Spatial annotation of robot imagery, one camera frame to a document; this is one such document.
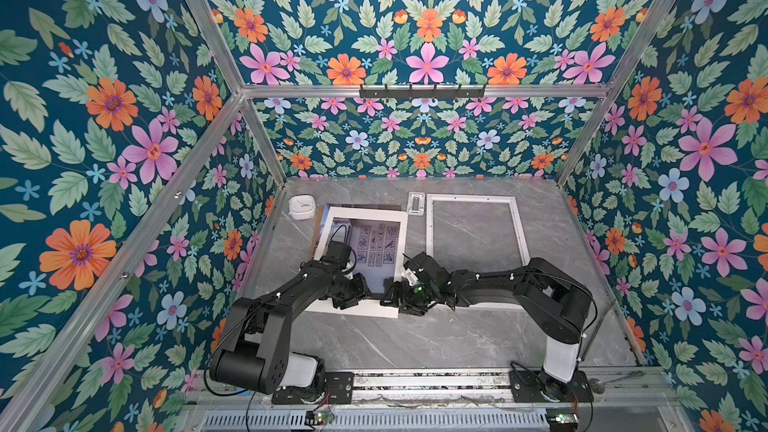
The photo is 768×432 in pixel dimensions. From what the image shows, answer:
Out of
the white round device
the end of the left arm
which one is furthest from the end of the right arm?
the white round device

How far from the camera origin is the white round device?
1.07 meters

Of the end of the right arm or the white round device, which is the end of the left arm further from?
the white round device
